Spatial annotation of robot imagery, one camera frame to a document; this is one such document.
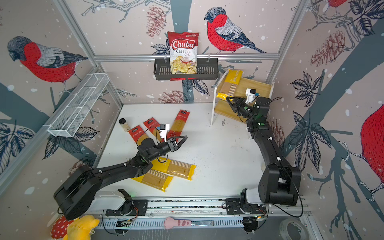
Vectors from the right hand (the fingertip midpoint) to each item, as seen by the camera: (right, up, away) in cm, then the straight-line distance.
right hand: (223, 100), depth 75 cm
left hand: (-19, -19, -4) cm, 27 cm away
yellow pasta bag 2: (-26, -38, +11) cm, 48 cm away
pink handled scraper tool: (-26, -58, -8) cm, 64 cm away
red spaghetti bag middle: (-46, -14, +31) cm, 57 cm away
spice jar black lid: (-62, -14, +23) cm, 68 cm away
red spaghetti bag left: (-54, -20, +25) cm, 63 cm away
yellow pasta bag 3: (-37, -43, +6) cm, 57 cm away
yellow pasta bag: (+4, +8, +5) cm, 10 cm away
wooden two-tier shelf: (+4, -2, +23) cm, 23 cm away
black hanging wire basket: (-7, +23, +20) cm, 31 cm away
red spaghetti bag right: (-26, -13, +30) cm, 42 cm away
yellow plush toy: (-63, -56, -13) cm, 86 cm away
